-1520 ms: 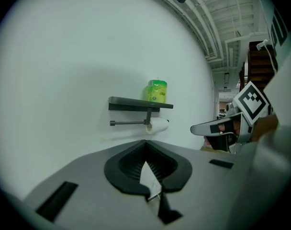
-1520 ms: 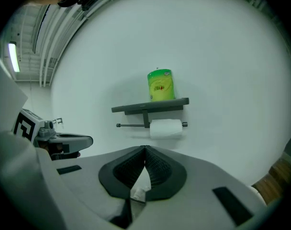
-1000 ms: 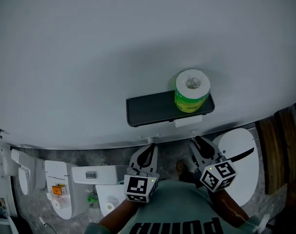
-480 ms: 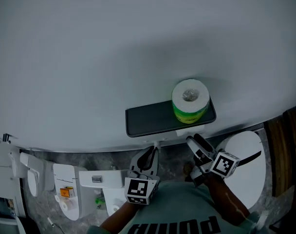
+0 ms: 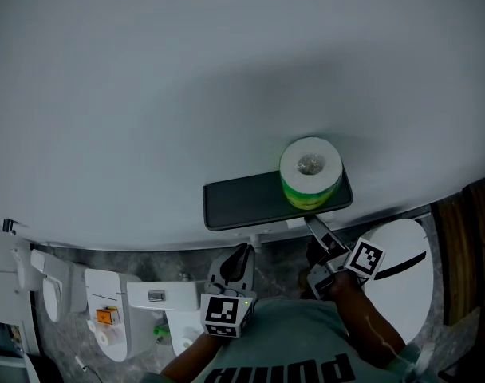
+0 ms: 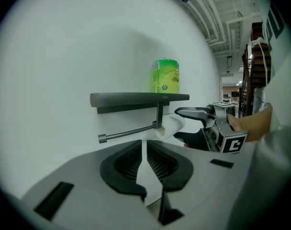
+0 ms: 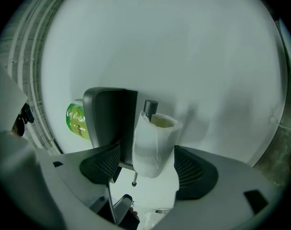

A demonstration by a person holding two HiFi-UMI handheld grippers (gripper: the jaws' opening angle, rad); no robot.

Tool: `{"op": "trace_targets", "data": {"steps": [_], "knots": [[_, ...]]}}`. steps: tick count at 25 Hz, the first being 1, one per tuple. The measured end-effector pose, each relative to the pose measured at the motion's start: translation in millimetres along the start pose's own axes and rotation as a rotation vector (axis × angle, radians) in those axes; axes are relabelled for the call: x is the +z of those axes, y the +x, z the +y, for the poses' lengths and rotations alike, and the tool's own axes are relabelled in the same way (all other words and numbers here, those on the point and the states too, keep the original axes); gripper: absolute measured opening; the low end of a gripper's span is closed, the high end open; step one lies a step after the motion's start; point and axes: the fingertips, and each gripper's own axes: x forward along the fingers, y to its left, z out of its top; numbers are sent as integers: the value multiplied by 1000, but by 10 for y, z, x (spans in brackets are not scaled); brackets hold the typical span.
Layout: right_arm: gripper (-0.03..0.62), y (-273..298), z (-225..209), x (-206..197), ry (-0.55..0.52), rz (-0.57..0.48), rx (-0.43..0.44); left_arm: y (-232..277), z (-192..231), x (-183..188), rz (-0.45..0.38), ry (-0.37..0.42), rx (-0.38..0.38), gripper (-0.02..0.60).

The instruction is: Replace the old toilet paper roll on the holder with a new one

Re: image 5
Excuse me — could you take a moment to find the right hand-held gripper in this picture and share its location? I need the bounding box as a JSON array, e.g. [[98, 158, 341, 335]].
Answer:
[[303, 215, 388, 301]]

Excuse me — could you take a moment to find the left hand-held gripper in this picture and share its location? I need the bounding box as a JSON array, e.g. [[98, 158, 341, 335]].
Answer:
[[200, 243, 258, 338]]

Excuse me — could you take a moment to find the dark shelf toilet paper holder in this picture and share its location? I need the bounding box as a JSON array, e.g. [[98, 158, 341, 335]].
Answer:
[[202, 167, 354, 251]]

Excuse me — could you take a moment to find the green toilet paper roll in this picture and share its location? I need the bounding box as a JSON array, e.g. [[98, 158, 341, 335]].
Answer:
[[278, 135, 345, 211]]

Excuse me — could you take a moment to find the person's right forearm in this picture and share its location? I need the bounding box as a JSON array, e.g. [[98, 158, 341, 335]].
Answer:
[[329, 270, 408, 369]]

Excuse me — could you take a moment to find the person's left forearm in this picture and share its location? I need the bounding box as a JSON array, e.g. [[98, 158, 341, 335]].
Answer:
[[160, 330, 230, 377]]

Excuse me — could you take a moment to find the white toilet with flush button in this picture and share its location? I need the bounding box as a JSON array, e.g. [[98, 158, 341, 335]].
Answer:
[[125, 279, 207, 359]]

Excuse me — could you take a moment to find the white toilet holding orange box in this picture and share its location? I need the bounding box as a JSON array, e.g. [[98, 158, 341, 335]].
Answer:
[[84, 268, 148, 363]]

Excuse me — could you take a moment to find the person's grey printed shirt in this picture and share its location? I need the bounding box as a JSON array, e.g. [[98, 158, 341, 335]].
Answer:
[[138, 296, 441, 383]]

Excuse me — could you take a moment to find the green bottle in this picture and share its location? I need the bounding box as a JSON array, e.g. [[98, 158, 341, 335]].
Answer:
[[153, 322, 172, 345]]

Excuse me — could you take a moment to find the orange box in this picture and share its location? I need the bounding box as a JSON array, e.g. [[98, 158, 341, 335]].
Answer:
[[95, 306, 122, 327]]

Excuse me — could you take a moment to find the brown wooden door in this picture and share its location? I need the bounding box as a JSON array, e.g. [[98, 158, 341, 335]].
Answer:
[[430, 176, 485, 327]]

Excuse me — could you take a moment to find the white cabinet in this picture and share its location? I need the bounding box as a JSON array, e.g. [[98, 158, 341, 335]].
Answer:
[[0, 229, 42, 361]]

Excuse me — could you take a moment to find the white floor cable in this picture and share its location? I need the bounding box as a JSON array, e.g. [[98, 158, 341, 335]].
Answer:
[[73, 354, 104, 383]]

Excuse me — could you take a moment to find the small white wall toilet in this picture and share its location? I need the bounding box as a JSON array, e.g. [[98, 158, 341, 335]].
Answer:
[[30, 248, 88, 323]]

